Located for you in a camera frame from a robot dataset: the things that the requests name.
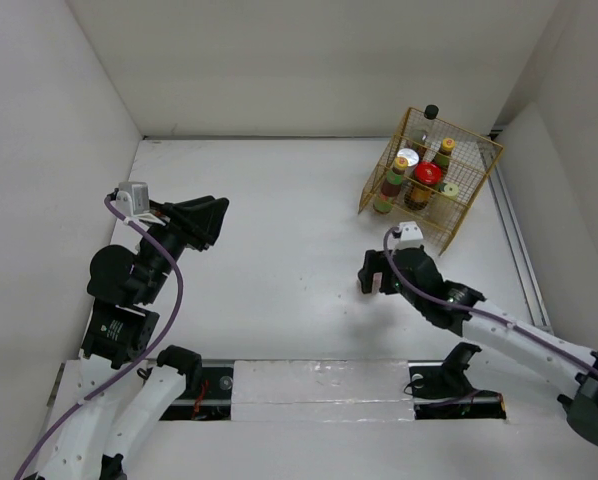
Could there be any dark soy sauce bottle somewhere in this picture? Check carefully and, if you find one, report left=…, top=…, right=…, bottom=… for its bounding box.
left=409, top=104, right=439, bottom=161

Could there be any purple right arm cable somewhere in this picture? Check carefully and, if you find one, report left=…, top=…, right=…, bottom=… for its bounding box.
left=382, top=227, right=598, bottom=394

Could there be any yellow wire basket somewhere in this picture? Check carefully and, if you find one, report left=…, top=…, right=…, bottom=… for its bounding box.
left=358, top=105, right=504, bottom=255

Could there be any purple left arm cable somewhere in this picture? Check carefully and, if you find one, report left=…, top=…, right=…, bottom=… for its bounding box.
left=13, top=195, right=185, bottom=480

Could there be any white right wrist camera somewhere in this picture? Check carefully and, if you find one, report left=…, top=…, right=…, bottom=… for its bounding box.
left=392, top=221, right=424, bottom=250

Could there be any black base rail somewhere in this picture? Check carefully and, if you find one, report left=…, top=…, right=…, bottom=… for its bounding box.
left=46, top=362, right=595, bottom=424

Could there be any pink cap spice shaker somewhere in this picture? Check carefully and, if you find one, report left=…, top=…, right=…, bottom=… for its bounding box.
left=357, top=272, right=383, bottom=295

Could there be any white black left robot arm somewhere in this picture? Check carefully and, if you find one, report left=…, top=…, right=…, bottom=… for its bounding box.
left=15, top=188, right=230, bottom=479

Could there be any yellow cap green sauce bottle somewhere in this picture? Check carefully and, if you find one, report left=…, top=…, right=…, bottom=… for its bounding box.
left=432, top=137, right=456, bottom=176

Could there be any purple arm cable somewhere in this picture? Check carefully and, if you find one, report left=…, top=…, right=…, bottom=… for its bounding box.
left=13, top=195, right=185, bottom=480
left=382, top=227, right=598, bottom=394

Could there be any yellow cap spice shaker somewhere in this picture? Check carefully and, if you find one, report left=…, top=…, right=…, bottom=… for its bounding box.
left=438, top=182, right=460, bottom=199

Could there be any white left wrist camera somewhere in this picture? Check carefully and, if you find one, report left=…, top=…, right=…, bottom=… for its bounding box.
left=115, top=181, right=150, bottom=217

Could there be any silver cap blue shaker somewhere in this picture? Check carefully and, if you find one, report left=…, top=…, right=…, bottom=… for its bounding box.
left=395, top=148, right=419, bottom=170

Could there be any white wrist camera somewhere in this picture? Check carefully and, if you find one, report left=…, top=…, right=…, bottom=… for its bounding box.
left=392, top=221, right=424, bottom=250
left=115, top=181, right=150, bottom=217

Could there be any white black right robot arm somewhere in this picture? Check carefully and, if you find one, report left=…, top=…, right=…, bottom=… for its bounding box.
left=358, top=247, right=598, bottom=446

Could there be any green label sauce bottle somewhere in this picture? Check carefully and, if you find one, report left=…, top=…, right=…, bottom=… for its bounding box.
left=373, top=156, right=408, bottom=214

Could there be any red lid sauce jar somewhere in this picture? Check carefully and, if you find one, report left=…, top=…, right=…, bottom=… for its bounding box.
left=404, top=162, right=442, bottom=211

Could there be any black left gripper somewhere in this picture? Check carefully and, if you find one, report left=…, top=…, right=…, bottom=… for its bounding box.
left=139, top=194, right=229, bottom=301

